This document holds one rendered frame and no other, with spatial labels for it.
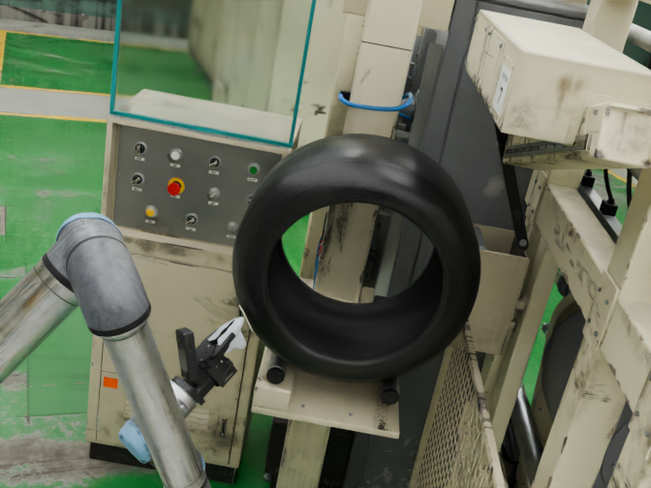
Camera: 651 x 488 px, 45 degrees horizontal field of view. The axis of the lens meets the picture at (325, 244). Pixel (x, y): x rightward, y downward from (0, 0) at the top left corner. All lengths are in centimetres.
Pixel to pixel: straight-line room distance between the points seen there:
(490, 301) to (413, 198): 55
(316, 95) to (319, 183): 354
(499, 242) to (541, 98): 94
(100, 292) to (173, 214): 115
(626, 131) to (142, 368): 93
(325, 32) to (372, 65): 315
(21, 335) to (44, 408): 174
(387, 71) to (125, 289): 93
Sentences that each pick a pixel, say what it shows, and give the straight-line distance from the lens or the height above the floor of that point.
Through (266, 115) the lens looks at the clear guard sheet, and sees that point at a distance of 237.
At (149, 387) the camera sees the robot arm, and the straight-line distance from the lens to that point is 153.
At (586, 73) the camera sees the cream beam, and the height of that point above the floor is 177.
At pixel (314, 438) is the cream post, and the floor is 47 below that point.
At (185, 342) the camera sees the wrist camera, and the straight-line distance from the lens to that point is 177.
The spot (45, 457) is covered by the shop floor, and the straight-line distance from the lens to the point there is 307.
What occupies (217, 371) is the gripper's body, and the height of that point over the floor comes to 95.
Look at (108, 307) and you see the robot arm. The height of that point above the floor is 126.
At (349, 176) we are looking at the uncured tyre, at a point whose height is 143.
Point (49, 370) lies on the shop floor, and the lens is 351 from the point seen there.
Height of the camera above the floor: 195
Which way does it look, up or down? 23 degrees down
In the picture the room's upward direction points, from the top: 11 degrees clockwise
